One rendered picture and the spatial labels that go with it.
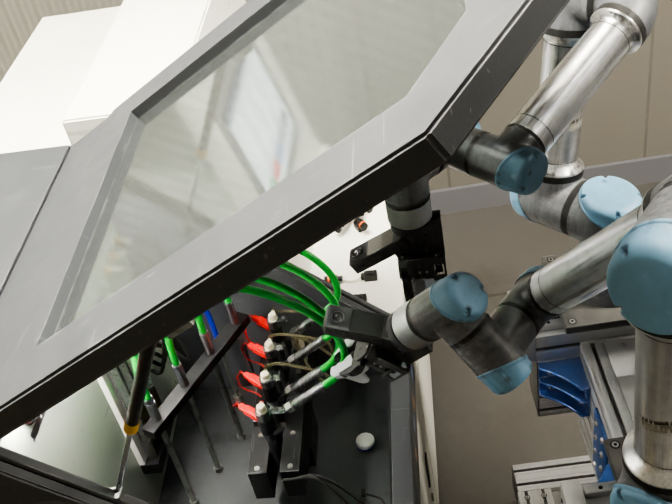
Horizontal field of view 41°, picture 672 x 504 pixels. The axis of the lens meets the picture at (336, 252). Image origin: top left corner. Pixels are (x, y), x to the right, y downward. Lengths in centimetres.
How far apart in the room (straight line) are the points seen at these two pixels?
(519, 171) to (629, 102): 236
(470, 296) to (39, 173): 84
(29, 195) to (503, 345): 86
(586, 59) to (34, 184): 97
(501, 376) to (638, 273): 38
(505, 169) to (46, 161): 85
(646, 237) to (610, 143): 278
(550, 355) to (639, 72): 192
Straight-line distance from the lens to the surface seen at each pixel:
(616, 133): 376
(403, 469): 171
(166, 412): 172
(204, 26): 198
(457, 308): 128
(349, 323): 142
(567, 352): 192
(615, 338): 192
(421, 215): 145
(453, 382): 310
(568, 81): 147
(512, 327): 135
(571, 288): 132
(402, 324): 136
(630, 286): 104
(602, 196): 175
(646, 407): 121
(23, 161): 177
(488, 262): 354
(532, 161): 137
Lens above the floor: 232
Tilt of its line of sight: 39 degrees down
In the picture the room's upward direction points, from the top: 12 degrees counter-clockwise
